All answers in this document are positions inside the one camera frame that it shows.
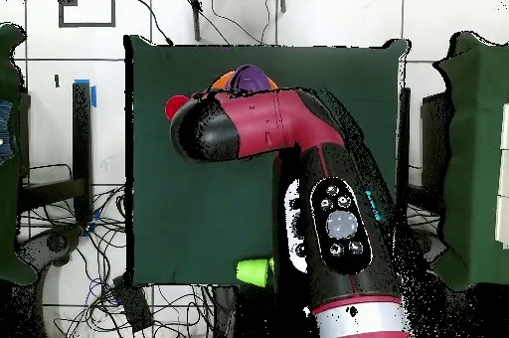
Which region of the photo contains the purple plastic bowl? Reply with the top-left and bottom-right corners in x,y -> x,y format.
228,64 -> 272,93

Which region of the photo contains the orange plastic bowl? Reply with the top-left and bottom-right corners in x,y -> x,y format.
210,70 -> 279,92

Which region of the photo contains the red plastic cup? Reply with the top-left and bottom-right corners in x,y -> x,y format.
164,93 -> 191,122

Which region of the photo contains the green plastic cup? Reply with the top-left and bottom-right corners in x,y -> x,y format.
235,257 -> 271,288

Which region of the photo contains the dark green tablecloth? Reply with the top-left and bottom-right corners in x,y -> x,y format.
123,34 -> 411,289

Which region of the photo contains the black metal stand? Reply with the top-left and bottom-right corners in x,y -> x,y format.
395,86 -> 452,232
17,82 -> 93,223

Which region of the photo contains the black tripod stand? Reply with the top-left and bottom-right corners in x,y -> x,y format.
177,0 -> 288,42

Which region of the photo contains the blue tape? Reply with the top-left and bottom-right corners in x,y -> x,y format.
74,78 -> 97,108

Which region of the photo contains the black power box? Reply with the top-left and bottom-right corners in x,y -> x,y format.
111,273 -> 155,333

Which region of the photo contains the green cloth covered table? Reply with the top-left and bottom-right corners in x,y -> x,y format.
0,22 -> 37,285
432,31 -> 509,291

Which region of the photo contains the white box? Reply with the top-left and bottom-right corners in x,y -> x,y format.
494,102 -> 509,250

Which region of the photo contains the blue denim fabric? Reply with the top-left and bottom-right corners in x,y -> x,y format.
0,98 -> 18,166

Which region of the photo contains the black floor cable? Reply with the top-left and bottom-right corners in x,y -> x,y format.
129,0 -> 175,47

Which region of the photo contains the tangle of cables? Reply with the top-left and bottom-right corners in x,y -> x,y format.
23,184 -> 216,338

